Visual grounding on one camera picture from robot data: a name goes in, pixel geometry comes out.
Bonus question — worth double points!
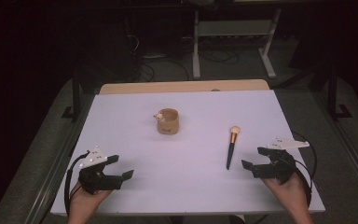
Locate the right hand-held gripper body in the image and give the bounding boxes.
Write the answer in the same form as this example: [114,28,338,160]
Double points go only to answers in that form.
[253,136,310,186]

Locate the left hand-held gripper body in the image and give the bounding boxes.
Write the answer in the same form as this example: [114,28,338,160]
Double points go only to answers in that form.
[77,146,124,196]

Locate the black-handled makeup brush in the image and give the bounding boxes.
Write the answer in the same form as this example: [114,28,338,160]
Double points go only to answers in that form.
[226,125,241,171]

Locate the tan cup with animal figure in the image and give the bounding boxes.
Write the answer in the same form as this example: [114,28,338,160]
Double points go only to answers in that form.
[153,107,180,135]

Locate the person's left hand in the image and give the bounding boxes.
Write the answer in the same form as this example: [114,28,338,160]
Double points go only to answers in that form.
[69,182,112,215]

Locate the person's right hand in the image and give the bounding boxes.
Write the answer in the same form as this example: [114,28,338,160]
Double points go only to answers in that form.
[262,173,308,216]

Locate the white table mat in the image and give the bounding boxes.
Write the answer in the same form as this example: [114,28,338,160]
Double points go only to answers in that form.
[49,90,326,217]

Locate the black metal stand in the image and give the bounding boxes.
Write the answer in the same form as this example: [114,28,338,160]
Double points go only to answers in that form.
[61,70,82,121]
[326,64,353,121]

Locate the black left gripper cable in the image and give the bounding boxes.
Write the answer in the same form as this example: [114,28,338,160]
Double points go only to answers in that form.
[63,150,90,217]

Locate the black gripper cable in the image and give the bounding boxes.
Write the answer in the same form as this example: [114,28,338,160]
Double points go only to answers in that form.
[287,132,319,209]
[63,150,90,217]

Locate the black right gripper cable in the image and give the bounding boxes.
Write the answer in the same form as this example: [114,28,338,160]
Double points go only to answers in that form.
[287,132,319,209]

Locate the aluminium rail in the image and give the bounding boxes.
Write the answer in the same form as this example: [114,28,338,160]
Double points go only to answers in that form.
[23,92,95,224]
[312,91,358,200]

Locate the black floor cables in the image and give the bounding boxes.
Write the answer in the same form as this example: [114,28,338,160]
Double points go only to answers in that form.
[125,34,241,82]

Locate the white metal desk frame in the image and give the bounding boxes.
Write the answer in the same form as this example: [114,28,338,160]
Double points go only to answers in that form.
[191,8,282,80]

